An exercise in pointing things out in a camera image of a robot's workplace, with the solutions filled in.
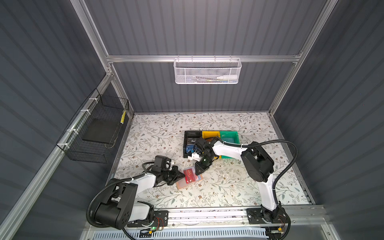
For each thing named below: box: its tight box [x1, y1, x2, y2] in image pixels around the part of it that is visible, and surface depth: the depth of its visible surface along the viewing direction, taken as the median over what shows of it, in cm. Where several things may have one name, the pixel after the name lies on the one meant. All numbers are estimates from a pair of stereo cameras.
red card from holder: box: [183, 168, 196, 184], surface depth 88 cm
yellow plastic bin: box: [202, 131, 220, 139], surface depth 101 cm
